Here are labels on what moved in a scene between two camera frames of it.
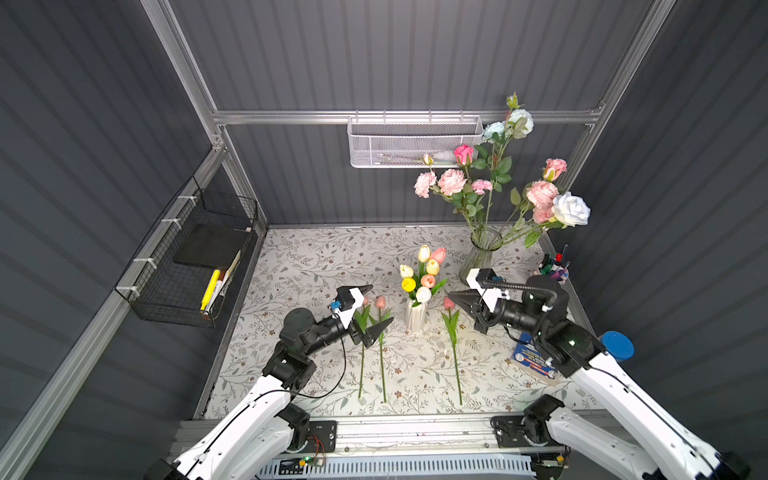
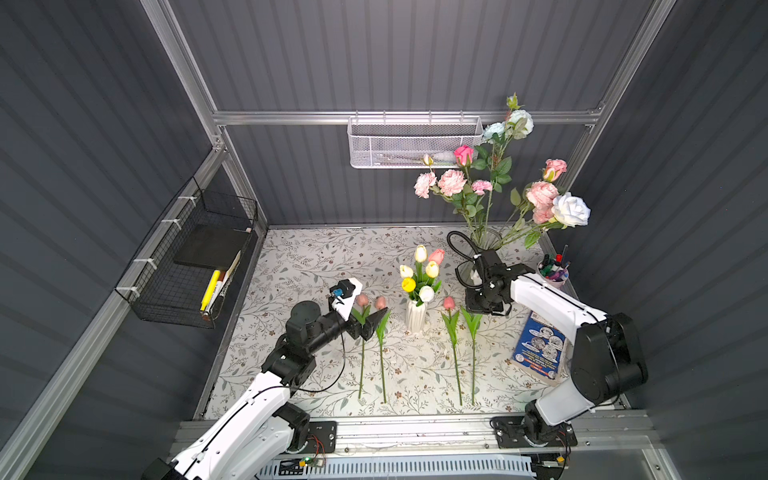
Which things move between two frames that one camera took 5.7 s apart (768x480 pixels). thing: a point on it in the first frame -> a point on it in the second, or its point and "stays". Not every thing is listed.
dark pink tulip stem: (451, 323) stays
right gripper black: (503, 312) -> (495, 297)
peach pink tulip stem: (382, 354) stays
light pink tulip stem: (363, 323) stays
